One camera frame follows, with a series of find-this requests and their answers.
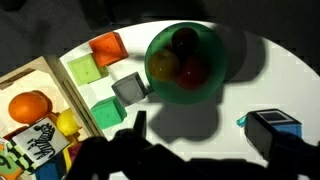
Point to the black checkered soft block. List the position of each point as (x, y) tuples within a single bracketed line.
[(31, 147)]

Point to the dark red toy fruit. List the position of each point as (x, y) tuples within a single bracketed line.
[(185, 41)]

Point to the pink cube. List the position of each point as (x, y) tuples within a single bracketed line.
[(73, 151)]

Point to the wooden tray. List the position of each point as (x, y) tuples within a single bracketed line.
[(48, 75)]

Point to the grey hollow cube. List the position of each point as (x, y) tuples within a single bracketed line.
[(130, 89)]

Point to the red toy tomato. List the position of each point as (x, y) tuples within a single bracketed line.
[(193, 74)]

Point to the light green hollow cube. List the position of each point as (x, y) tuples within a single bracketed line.
[(85, 70)]

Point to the orange hollow cube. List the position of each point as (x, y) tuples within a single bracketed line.
[(108, 49)]

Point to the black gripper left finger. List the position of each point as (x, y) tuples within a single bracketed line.
[(131, 153)]

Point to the green plastic bowl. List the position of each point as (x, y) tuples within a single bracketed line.
[(210, 49)]

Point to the blue soft number block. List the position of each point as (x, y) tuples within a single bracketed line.
[(278, 119)]

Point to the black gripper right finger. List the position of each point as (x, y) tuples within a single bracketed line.
[(288, 155)]

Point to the toy orange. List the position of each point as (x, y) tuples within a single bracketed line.
[(28, 107)]

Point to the blue cube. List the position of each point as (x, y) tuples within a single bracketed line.
[(54, 169)]

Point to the yellow toy lemon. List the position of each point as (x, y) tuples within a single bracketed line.
[(66, 123)]

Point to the yellow toy fruit in bowl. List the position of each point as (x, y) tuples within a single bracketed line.
[(163, 65)]

